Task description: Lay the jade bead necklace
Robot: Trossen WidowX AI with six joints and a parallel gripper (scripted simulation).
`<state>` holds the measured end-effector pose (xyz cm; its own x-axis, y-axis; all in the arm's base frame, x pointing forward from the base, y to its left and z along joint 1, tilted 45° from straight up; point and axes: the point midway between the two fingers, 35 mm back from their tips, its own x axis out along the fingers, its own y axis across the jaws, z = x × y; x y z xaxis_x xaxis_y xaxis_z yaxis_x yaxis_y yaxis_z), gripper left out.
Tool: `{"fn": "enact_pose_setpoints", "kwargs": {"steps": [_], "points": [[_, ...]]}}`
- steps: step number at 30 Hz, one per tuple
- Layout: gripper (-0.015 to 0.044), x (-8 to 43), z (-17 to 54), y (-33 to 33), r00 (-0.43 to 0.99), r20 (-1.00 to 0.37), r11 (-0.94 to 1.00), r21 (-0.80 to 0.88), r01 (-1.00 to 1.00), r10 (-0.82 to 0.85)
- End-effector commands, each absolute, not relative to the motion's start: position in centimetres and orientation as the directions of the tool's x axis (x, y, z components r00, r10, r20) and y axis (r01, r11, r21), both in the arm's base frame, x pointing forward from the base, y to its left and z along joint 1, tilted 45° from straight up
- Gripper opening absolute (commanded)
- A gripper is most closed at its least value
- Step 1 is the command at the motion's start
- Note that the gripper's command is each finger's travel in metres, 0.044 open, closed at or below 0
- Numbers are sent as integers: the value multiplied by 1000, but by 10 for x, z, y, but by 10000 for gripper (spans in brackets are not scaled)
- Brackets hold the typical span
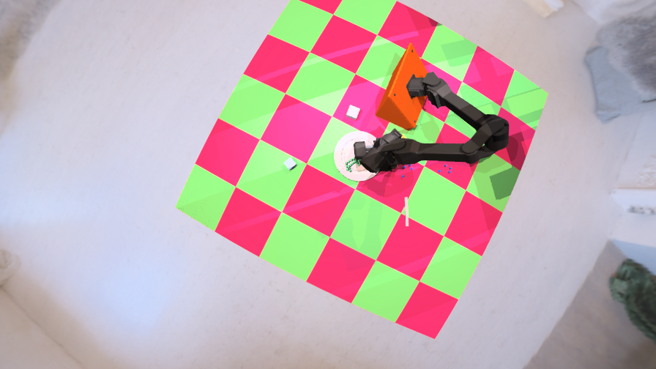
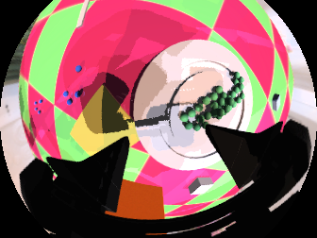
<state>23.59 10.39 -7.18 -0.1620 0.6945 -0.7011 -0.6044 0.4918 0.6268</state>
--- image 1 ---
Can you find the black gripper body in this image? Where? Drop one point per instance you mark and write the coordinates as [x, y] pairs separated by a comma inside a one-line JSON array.
[[360, 150]]

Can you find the white round tray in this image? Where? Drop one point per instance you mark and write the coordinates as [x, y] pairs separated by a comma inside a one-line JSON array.
[[344, 151]]

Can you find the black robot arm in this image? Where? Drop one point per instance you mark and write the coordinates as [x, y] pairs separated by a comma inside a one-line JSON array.
[[492, 132]]

